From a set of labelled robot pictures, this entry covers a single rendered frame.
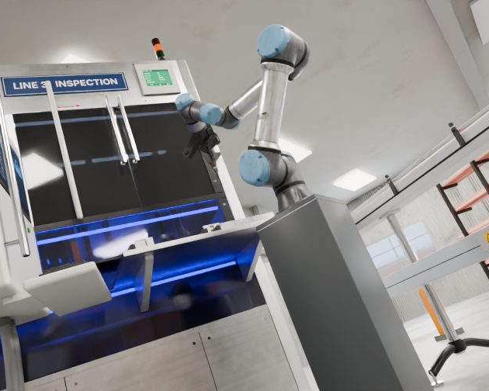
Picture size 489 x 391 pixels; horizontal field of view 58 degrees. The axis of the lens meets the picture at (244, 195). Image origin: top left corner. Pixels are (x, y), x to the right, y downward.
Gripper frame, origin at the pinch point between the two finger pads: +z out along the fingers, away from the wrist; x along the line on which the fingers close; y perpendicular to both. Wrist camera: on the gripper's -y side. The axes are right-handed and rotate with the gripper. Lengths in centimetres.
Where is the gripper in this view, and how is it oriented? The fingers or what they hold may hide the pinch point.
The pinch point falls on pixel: (211, 164)
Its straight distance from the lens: 196.1
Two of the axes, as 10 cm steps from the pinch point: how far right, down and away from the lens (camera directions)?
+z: 3.2, 6.6, 6.8
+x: -6.7, -3.6, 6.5
